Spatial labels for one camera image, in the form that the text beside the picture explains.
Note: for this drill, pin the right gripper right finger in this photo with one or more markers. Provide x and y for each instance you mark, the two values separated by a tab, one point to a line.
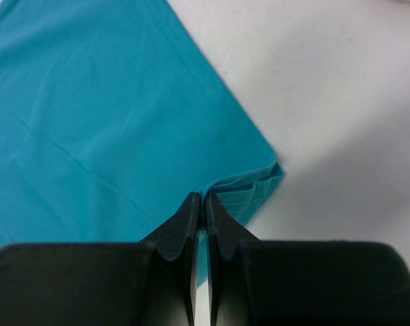
224	232

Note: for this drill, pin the teal t-shirt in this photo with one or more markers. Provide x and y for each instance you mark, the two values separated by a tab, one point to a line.
109	117

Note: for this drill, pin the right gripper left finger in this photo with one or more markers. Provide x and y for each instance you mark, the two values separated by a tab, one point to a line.
177	236

